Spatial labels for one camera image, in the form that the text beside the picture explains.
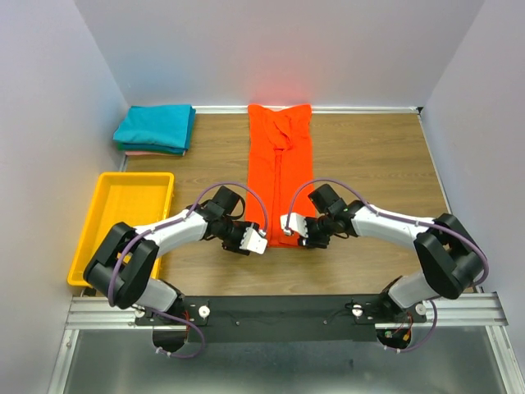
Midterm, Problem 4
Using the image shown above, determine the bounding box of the pink folded t shirt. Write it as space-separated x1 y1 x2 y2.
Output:
125 150 185 157

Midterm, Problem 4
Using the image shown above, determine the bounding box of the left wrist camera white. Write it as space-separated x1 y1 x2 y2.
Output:
240 227 267 254

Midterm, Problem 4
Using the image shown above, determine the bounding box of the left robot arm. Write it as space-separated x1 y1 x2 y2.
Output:
83 184 268 324

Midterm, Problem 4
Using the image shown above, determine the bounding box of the white table edge strip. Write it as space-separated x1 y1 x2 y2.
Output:
194 105 420 114

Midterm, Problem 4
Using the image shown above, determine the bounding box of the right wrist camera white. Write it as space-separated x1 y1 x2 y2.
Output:
280 213 308 238

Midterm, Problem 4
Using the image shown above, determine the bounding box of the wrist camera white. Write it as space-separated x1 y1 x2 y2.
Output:
280 213 308 238
240 227 267 254

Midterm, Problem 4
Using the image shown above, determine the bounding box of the yellow plastic bin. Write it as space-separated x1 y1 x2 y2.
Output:
67 172 175 287

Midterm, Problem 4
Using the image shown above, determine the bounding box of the teal folded t shirt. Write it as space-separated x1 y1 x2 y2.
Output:
113 104 196 149

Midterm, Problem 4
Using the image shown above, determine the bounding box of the orange t shirt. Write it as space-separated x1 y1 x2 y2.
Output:
247 104 313 248

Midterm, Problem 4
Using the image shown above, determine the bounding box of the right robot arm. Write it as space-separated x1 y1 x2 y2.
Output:
281 184 489 323

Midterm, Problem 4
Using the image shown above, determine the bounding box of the aluminium frame rail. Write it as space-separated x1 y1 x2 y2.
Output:
49 292 524 393

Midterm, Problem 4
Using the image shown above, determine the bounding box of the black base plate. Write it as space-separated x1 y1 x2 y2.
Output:
135 294 427 354

